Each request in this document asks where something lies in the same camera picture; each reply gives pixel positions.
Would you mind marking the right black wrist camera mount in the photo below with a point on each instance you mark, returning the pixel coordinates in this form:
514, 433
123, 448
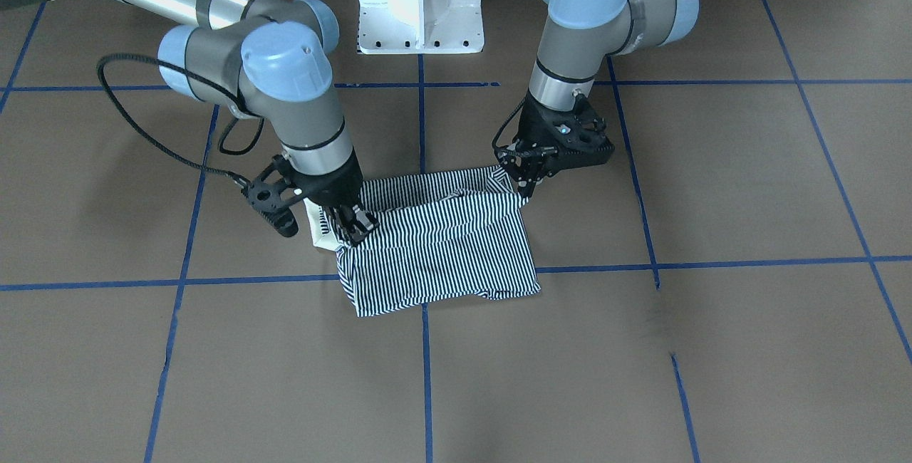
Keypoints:
272, 194

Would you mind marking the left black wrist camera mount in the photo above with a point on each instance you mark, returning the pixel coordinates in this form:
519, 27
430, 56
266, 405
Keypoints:
581, 136

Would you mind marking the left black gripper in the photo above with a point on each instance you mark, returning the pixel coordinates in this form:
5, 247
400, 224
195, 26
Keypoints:
528, 129

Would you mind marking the blue white striped polo shirt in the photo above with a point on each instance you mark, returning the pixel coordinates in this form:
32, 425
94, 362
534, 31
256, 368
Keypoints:
439, 235

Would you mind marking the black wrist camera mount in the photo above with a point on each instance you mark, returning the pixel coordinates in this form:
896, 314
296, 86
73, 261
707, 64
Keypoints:
581, 136
272, 194

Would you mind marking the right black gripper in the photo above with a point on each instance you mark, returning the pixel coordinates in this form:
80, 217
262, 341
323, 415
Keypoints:
333, 188

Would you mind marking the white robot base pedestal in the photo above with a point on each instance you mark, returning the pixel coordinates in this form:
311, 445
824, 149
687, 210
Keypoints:
435, 27

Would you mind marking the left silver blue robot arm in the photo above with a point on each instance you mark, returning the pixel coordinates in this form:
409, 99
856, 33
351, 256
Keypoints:
579, 34

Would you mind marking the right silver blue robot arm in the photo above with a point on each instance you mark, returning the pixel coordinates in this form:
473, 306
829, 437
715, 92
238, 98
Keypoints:
264, 60

